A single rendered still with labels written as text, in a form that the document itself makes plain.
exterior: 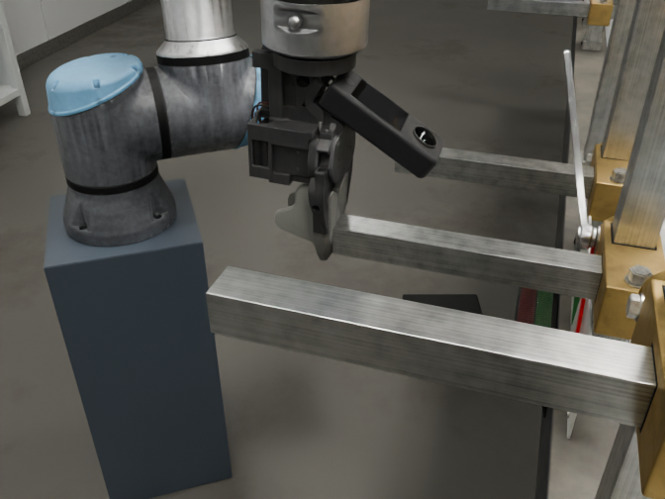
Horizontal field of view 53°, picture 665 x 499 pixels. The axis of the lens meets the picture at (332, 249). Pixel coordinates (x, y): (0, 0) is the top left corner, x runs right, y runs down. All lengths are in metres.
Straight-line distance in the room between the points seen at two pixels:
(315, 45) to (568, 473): 0.43
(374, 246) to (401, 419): 1.03
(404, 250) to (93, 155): 0.61
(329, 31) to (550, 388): 0.32
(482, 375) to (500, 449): 1.24
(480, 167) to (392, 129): 0.30
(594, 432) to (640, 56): 0.41
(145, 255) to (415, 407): 0.81
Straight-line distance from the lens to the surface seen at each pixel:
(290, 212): 0.64
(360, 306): 0.37
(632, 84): 0.85
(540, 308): 0.83
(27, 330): 2.04
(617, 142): 0.88
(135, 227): 1.14
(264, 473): 1.52
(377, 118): 0.57
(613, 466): 0.48
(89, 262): 1.13
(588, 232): 0.69
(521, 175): 0.85
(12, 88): 3.53
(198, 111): 1.09
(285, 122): 0.60
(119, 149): 1.09
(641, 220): 0.64
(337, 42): 0.55
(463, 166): 0.86
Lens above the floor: 1.19
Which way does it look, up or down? 33 degrees down
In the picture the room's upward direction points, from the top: straight up
